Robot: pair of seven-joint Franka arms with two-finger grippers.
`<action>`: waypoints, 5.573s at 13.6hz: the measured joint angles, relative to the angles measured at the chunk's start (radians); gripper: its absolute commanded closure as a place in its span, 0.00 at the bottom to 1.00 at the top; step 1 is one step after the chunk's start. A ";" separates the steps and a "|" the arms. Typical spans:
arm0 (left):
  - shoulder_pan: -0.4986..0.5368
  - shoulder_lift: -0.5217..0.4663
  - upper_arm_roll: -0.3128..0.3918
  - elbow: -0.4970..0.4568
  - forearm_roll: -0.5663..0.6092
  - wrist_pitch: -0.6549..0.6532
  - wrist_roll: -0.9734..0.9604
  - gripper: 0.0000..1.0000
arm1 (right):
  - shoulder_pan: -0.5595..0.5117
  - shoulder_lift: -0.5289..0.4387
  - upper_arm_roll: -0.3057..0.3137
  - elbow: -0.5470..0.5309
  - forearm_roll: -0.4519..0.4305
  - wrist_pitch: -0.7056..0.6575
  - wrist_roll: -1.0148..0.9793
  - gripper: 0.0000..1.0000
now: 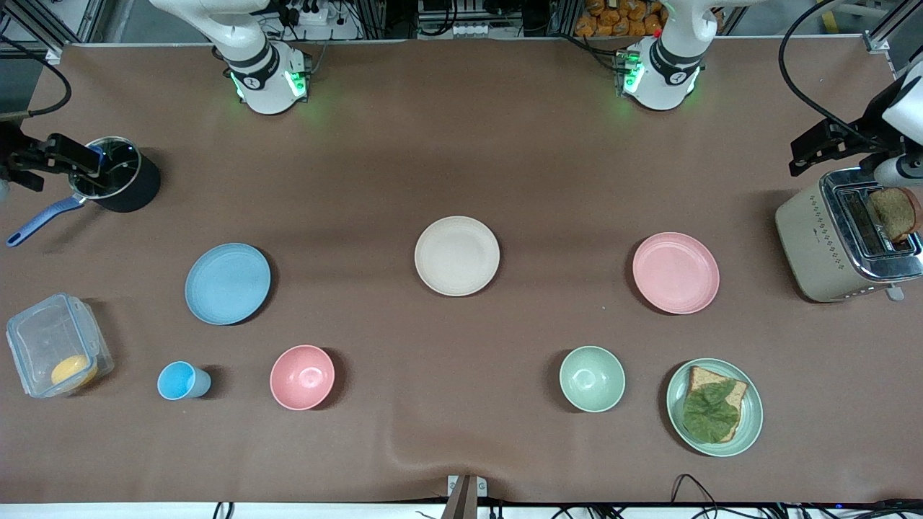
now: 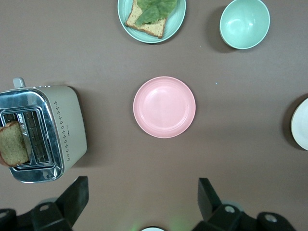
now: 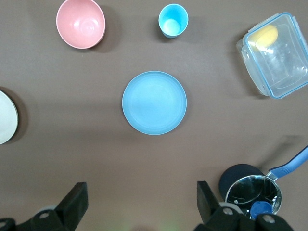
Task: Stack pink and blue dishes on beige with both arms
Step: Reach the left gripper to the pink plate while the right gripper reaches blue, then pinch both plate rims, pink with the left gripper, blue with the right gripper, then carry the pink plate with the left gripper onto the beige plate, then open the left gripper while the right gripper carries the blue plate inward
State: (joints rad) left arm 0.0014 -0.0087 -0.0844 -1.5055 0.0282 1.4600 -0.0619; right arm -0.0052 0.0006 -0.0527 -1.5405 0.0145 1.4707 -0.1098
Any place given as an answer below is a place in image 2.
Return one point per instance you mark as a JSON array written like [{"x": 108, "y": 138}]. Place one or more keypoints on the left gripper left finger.
[{"x": 69, "y": 204}]

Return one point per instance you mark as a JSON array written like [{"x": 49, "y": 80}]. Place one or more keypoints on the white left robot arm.
[{"x": 152, "y": 229}]

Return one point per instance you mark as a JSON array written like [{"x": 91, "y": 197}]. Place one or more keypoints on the green plate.
[{"x": 176, "y": 21}]

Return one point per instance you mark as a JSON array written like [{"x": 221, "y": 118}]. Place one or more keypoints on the brown table cover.
[{"x": 108, "y": 60}]

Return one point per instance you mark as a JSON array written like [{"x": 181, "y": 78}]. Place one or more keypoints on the green bowl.
[{"x": 244, "y": 24}]

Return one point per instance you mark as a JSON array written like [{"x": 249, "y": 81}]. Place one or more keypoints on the brown toast slice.
[{"x": 13, "y": 144}]

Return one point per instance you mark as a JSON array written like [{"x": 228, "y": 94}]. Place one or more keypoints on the beige plate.
[{"x": 302, "y": 125}]

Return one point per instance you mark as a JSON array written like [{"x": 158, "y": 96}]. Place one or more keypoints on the pink plate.
[{"x": 164, "y": 107}]

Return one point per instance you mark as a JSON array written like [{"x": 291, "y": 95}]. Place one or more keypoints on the green lettuce leaf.
[{"x": 154, "y": 10}]

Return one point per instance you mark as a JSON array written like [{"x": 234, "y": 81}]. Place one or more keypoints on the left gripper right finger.
[{"x": 211, "y": 207}]

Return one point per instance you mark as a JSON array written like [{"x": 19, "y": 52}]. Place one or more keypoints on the bread slice with lettuce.
[{"x": 154, "y": 27}]

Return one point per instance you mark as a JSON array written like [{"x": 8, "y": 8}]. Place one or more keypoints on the beige and chrome toaster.
[{"x": 69, "y": 120}]

